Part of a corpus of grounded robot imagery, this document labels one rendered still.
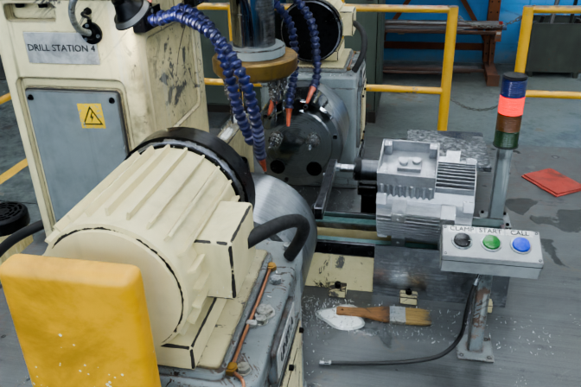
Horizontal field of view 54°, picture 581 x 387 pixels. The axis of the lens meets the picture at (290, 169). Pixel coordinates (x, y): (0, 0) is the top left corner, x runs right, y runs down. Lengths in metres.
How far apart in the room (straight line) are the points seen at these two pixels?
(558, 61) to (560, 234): 4.33
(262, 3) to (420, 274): 0.67
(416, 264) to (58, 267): 0.91
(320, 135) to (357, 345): 0.55
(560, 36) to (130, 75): 5.06
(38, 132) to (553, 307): 1.16
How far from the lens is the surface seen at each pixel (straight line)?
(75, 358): 0.59
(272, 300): 0.77
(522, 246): 1.09
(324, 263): 1.34
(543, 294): 1.45
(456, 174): 1.25
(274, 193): 1.03
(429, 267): 1.31
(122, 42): 1.13
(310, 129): 1.48
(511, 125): 1.55
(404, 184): 1.21
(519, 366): 1.25
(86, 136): 1.23
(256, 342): 0.71
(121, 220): 0.59
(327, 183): 1.33
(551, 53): 5.91
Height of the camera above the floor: 1.64
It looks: 26 degrees down
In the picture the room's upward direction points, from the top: 2 degrees counter-clockwise
